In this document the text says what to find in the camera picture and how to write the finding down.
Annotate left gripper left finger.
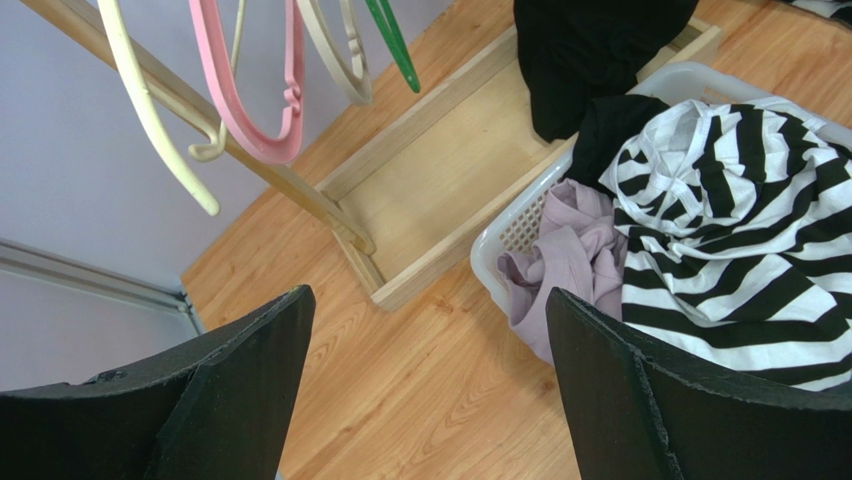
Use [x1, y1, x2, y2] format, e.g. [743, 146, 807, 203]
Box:
[1, 285, 316, 479]

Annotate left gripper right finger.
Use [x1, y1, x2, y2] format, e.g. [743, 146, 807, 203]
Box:
[546, 288, 851, 479]

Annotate wooden clothes rack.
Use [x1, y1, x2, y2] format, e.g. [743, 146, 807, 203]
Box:
[30, 1, 566, 310]

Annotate striped tank top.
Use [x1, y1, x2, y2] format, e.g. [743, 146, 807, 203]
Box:
[599, 97, 851, 391]

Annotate green hanger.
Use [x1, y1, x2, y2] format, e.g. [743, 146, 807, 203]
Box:
[365, 0, 421, 93]

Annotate zebra print blanket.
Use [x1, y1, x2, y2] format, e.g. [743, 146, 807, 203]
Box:
[782, 0, 851, 27]

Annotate black tank top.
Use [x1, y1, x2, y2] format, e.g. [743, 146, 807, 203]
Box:
[561, 94, 670, 198]
[513, 0, 697, 142]

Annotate white plastic basket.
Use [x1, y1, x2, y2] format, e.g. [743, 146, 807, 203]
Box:
[469, 61, 852, 321]

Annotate cream hanger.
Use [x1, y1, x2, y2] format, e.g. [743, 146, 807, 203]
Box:
[97, 1, 246, 216]

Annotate mauve pink tank top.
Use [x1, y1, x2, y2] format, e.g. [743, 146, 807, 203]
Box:
[496, 179, 627, 364]

